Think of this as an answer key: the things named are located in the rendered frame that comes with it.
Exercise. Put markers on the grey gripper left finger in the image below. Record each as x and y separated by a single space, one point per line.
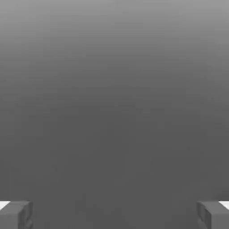
14 214

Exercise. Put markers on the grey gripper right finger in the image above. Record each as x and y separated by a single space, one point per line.
214 214

